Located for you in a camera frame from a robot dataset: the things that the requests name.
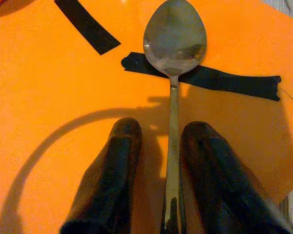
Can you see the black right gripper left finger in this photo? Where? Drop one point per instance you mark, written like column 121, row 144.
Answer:
column 112, row 175

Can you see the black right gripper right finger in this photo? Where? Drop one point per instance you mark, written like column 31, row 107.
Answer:
column 224, row 185

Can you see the silver metal spoon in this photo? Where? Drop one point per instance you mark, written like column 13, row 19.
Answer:
column 173, row 48

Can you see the orange placemat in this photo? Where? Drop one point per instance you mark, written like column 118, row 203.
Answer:
column 51, row 97

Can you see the black tape strip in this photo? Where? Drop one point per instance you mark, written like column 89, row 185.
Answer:
column 86, row 25
column 222, row 81

